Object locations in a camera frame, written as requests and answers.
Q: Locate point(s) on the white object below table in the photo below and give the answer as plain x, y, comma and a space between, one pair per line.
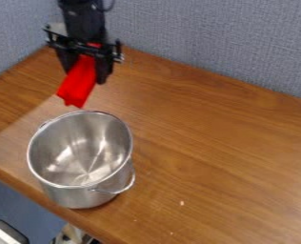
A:
71, 235

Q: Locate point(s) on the metal pot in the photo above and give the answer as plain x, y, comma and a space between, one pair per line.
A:
79, 157

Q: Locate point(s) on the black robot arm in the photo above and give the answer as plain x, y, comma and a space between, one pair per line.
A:
80, 35

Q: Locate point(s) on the red rectangular block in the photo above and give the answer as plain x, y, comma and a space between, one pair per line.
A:
79, 82

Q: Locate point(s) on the grey device below table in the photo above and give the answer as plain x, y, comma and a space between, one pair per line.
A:
10, 235

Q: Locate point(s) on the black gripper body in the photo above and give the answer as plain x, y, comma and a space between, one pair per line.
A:
102, 47

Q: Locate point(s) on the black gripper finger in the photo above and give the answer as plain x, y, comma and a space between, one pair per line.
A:
67, 57
104, 67

